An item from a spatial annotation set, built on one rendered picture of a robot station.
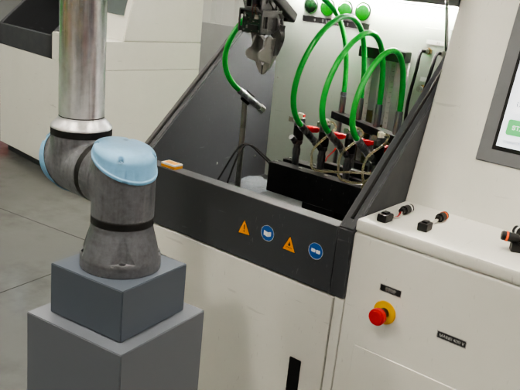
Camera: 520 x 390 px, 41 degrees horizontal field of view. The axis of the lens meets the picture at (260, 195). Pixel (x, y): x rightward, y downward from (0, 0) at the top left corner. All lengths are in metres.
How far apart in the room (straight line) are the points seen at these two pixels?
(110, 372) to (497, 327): 0.72
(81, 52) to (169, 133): 0.67
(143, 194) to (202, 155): 0.81
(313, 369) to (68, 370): 0.58
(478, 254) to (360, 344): 0.34
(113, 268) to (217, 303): 0.57
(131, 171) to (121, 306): 0.24
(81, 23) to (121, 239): 0.39
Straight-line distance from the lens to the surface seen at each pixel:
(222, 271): 1.77
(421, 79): 1.98
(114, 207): 1.27
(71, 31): 1.33
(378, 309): 1.48
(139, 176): 1.26
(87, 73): 1.34
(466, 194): 1.63
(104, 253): 1.29
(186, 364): 1.44
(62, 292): 1.37
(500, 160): 1.61
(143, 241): 1.30
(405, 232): 1.45
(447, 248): 1.42
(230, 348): 1.83
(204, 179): 1.76
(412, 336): 1.50
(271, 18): 1.66
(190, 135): 2.01
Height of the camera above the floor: 1.44
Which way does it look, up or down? 17 degrees down
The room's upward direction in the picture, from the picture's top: 6 degrees clockwise
